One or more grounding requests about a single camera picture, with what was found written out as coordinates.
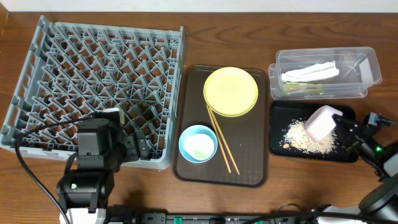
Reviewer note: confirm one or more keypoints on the right wooden chopstick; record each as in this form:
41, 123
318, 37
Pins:
227, 150

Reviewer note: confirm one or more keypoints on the white napkin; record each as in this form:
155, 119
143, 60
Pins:
319, 71

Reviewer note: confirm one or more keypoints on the light blue bowl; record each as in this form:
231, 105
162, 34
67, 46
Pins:
191, 131

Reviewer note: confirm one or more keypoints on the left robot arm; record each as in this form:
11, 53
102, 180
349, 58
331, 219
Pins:
88, 178

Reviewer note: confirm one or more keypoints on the yellow plate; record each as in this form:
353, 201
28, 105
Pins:
230, 91

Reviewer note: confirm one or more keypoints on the brown serving tray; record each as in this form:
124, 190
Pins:
246, 165

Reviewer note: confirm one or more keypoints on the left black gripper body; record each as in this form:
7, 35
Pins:
132, 153

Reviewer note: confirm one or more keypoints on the clear plastic bin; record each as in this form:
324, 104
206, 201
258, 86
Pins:
358, 66

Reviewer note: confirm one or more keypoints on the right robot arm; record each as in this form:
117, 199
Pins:
382, 201

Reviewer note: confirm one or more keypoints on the grey plastic dish rack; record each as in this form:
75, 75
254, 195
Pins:
72, 70

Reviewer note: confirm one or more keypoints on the wooden chopstick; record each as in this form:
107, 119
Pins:
227, 150
217, 132

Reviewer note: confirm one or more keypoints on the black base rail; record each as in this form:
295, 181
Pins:
217, 219

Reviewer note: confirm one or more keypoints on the cooked rice leftovers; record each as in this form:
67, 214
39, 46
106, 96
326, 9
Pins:
296, 137

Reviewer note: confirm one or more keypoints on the green snack wrapper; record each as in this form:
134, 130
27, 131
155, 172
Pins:
305, 88

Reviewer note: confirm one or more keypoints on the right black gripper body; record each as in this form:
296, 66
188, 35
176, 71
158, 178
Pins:
363, 139

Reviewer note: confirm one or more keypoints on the white plastic cup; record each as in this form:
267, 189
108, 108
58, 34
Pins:
199, 146

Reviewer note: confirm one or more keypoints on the black waste tray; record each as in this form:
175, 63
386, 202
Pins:
283, 114

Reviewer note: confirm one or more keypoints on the left wooden chopstick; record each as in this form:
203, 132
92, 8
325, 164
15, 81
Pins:
217, 132

